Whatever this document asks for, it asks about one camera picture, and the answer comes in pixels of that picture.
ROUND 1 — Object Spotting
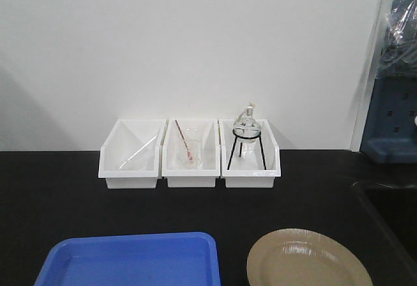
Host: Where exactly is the right white storage bin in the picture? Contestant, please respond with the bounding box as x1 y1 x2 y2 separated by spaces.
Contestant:
218 119 281 188

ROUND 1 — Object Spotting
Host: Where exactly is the blue perforated rack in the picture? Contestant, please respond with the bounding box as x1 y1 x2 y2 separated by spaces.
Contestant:
360 76 416 164

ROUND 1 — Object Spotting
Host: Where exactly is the beige plate with black rim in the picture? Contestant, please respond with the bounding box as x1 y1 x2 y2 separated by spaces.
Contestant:
246 229 373 285

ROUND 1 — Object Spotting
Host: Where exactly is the blue plastic tray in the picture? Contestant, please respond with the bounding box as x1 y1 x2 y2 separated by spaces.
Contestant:
35 232 221 285

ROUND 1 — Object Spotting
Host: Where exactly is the left white storage bin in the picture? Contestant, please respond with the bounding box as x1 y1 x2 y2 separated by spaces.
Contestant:
98 119 167 189

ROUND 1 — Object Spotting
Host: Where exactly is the white storage bin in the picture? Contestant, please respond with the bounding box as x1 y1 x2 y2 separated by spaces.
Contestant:
98 119 167 189
162 119 220 188
218 119 281 188

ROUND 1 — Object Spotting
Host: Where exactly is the black sink basin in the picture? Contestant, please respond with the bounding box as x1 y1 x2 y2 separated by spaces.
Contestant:
352 180 416 282

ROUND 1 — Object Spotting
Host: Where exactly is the black wire tripod stand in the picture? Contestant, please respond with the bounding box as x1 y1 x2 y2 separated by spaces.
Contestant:
227 128 266 170

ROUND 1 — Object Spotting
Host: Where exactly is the red thermometer rod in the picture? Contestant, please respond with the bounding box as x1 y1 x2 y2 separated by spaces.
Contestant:
175 119 194 162

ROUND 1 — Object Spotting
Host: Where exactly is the middle white storage bin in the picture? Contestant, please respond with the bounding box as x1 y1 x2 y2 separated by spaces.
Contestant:
162 119 220 188

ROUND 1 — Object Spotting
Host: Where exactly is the clear glass beaker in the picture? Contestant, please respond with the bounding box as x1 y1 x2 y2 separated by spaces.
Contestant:
177 139 201 170

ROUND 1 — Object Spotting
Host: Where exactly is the glass stirring rod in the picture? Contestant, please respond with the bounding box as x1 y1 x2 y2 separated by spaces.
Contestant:
119 136 156 171

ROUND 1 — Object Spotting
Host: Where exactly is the clear plastic bag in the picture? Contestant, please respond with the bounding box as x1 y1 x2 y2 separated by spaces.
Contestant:
379 0 416 78

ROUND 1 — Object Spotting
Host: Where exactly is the round glass flask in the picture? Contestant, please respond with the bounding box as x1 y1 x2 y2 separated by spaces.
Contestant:
233 103 261 131

